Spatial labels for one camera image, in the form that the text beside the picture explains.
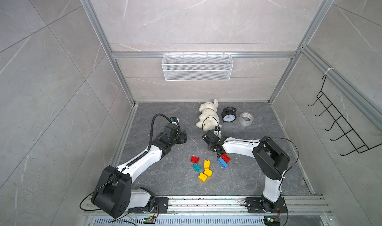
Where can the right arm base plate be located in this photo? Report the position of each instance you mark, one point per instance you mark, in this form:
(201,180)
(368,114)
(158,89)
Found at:
(257,205)

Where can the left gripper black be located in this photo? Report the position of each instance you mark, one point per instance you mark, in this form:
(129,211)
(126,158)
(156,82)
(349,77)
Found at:
(182,137)

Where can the teal lego brick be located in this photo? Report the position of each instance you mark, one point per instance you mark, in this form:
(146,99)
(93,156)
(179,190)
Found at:
(196,167)

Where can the aluminium mounting rail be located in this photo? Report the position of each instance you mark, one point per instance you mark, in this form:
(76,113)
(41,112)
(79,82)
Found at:
(213,205)

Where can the white wire mesh basket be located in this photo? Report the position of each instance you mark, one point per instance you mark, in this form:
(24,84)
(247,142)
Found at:
(197,67)

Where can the long blue lego brick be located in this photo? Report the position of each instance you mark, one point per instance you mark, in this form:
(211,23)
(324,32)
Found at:
(222,162)

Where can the small red lego brick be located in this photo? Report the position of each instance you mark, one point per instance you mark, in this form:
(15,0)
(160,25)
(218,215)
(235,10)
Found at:
(194,159)

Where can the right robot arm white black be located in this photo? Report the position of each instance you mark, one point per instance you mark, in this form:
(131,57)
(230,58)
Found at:
(272,160)

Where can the yellow lego brick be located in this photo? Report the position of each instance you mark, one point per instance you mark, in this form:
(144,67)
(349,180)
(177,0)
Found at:
(208,172)
(206,164)
(202,177)

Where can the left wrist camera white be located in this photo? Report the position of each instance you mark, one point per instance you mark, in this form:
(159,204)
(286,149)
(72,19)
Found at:
(174,120)

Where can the white plush dog toy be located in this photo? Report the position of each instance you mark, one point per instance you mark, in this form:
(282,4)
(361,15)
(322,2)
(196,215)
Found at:
(209,119)

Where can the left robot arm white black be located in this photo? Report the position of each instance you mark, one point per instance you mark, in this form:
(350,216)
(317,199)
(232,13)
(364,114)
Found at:
(113,193)

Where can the black alarm clock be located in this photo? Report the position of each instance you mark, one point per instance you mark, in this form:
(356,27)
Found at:
(229,114)

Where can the black wire hook rack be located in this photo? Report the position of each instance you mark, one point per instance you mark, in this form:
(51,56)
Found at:
(340,122)

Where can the grey tape roll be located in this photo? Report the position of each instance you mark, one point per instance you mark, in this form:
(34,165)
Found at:
(246,119)

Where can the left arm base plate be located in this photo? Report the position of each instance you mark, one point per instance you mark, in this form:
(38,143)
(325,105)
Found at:
(157,206)

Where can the long red lego brick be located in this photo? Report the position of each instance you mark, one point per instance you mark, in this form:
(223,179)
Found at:
(225,158)

